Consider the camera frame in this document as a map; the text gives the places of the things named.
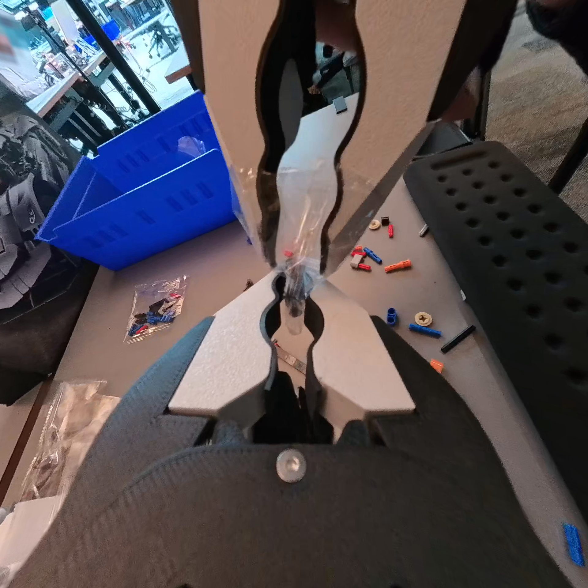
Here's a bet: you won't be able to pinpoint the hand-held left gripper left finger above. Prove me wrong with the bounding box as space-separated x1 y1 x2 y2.
168 272 285 443

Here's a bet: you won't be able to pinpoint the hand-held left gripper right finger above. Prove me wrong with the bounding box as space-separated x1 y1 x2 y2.
304 278 416 443

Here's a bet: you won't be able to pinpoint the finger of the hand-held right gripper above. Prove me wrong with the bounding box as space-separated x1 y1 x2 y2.
322 0 461 274
198 0 319 266

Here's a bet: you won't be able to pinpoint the small clear lego bag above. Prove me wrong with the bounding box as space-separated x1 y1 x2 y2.
232 124 368 336

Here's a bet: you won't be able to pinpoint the small bag of lego pieces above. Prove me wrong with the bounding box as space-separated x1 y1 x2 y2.
123 275 190 343

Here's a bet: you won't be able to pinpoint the scattered loose lego pieces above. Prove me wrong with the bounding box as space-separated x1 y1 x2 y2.
350 215 477 374

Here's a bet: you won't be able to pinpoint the pile of lego part bags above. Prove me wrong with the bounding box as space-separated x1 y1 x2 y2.
0 379 121 588

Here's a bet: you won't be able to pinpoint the black lego set box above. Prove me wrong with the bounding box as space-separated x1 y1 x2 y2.
0 76 99 407

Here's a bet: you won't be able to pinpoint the blue lego beam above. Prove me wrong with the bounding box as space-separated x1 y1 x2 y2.
562 522 586 567

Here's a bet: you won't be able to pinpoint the blue plastic storage bin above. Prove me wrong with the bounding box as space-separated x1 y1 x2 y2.
34 89 251 272

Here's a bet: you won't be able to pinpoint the cluttered workbench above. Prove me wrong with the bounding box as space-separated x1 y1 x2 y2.
25 43 118 138

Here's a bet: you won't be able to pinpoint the black perforated office chair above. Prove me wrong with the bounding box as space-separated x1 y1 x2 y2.
403 69 588 520

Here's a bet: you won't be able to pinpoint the black metal post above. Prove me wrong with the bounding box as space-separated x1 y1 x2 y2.
66 0 162 115

